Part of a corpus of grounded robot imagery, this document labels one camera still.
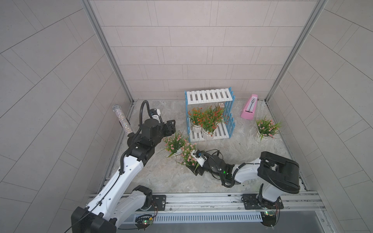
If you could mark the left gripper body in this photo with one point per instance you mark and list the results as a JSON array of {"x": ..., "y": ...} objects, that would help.
[{"x": 164, "y": 130}]

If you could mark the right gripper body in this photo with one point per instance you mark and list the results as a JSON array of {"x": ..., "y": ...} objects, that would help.
[{"x": 207, "y": 167}]

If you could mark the pink flower pot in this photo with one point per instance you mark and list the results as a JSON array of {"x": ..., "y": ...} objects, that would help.
[
  {"x": 186, "y": 158},
  {"x": 176, "y": 145}
]

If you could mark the red flower pot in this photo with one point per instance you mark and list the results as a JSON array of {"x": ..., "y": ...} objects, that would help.
[
  {"x": 212, "y": 117},
  {"x": 195, "y": 115}
]

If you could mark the red flower pot front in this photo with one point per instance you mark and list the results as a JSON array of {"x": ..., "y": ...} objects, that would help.
[{"x": 212, "y": 117}]

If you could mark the blue white wooden rack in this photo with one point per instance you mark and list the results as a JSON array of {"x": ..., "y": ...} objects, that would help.
[{"x": 205, "y": 98}]

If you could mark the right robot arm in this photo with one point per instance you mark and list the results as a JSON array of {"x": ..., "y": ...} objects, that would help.
[{"x": 281, "y": 174}]

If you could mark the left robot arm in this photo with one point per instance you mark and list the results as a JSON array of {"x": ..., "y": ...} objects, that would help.
[{"x": 108, "y": 210}]

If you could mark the glitter tube on black stand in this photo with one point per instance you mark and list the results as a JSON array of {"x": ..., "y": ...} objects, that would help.
[{"x": 122, "y": 119}]

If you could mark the pink metronome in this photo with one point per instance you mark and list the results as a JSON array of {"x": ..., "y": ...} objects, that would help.
[{"x": 249, "y": 109}]

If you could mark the pink flower pot right corner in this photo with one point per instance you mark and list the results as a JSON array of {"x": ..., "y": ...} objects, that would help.
[{"x": 267, "y": 128}]

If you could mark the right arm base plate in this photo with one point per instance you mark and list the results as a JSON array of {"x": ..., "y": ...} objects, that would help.
[{"x": 252, "y": 203}]

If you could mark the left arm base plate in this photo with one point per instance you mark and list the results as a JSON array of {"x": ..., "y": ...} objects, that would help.
[{"x": 156, "y": 203}]

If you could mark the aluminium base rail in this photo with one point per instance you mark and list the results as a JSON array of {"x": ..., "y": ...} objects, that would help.
[{"x": 222, "y": 208}]

